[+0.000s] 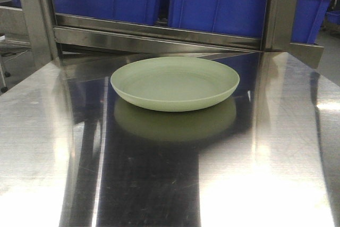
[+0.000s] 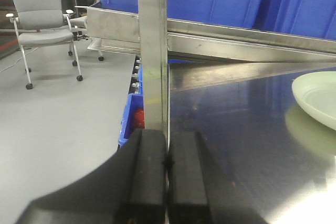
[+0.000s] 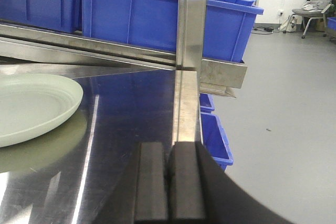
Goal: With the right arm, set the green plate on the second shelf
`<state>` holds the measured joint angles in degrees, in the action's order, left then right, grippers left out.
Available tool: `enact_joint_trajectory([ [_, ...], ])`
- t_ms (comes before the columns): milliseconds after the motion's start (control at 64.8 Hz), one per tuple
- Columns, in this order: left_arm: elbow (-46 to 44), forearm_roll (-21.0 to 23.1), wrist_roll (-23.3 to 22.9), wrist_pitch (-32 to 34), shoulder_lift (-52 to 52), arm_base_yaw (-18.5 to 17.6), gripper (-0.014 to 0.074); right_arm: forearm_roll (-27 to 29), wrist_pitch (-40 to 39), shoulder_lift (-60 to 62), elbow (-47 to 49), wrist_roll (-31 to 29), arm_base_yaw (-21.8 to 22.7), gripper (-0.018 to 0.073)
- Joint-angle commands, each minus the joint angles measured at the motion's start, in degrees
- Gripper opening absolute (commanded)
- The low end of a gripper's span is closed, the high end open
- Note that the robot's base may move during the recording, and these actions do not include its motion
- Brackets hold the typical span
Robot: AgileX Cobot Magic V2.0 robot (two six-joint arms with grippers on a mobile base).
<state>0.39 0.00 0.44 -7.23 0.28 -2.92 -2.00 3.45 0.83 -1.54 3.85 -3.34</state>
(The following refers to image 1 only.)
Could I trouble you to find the small blue bin far right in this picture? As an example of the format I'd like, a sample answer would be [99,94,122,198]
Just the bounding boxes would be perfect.
[325,11,339,32]

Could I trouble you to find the blue plastic bin right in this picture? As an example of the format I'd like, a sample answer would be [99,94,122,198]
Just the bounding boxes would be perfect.
[291,0,331,44]

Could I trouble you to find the metal cart at left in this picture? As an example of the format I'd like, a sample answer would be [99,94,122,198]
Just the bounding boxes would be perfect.
[1,6,31,93]

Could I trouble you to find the stainless steel shelf rack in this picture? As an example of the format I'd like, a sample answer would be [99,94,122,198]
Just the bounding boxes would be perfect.
[21,0,324,68]

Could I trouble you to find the blue plastic bin middle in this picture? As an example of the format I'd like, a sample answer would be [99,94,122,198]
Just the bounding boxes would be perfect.
[168,0,267,38]

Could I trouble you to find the green round plate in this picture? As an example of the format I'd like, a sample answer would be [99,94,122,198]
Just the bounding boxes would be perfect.
[110,57,240,112]

